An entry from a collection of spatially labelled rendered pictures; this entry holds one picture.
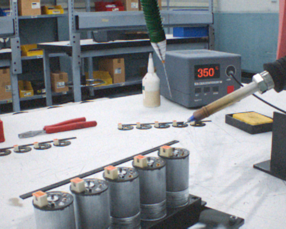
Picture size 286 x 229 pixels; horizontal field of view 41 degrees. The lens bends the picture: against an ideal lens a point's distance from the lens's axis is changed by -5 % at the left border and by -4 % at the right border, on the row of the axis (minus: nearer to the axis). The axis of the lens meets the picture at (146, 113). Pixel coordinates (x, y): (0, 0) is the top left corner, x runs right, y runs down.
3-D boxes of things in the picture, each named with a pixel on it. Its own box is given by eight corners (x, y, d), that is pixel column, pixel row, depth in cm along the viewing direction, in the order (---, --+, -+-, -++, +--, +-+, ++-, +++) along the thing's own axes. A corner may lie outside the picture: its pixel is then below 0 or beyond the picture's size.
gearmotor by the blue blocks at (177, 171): (194, 209, 32) (195, 150, 31) (175, 220, 30) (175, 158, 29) (171, 200, 34) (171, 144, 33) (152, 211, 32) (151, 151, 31)
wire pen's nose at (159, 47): (151, 62, 27) (146, 42, 26) (159, 55, 28) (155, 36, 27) (165, 64, 26) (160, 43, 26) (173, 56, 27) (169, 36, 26)
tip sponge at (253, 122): (281, 130, 58) (281, 119, 58) (251, 134, 56) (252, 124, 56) (252, 119, 65) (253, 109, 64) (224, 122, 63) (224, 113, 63)
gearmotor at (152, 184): (172, 221, 30) (172, 160, 29) (151, 234, 29) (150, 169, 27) (149, 212, 32) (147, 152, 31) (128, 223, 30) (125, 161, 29)
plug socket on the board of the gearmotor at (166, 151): (174, 154, 30) (174, 146, 30) (167, 157, 30) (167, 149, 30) (166, 152, 31) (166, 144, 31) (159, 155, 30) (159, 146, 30)
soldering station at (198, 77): (242, 105, 75) (242, 54, 73) (187, 111, 71) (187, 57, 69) (204, 92, 89) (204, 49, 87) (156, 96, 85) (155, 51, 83)
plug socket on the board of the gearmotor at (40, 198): (52, 203, 23) (50, 193, 22) (39, 208, 22) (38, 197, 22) (44, 199, 23) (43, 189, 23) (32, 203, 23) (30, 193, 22)
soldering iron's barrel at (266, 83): (200, 129, 29) (277, 89, 29) (191, 110, 29) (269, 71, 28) (197, 124, 30) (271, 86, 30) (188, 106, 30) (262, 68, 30)
